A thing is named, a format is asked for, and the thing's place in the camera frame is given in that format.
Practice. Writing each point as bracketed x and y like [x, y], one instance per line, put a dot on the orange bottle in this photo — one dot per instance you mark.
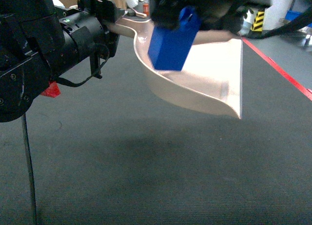
[146, 8]

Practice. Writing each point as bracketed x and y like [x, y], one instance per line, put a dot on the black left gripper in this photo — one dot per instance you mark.
[106, 12]

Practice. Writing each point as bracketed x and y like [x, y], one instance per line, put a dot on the yellow black traffic cone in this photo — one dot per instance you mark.
[257, 25]

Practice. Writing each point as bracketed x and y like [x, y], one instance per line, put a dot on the beige plastic dustpan tray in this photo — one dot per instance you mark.
[211, 79]

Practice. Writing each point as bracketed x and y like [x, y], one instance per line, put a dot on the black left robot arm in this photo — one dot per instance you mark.
[39, 42]

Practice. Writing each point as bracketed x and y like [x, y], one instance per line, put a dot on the blue plastic block part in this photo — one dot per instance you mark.
[169, 49]

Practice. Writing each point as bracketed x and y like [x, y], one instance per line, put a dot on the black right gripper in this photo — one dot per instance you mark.
[225, 15]

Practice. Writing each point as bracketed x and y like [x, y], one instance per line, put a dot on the steel shelf rack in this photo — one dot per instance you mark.
[297, 23]

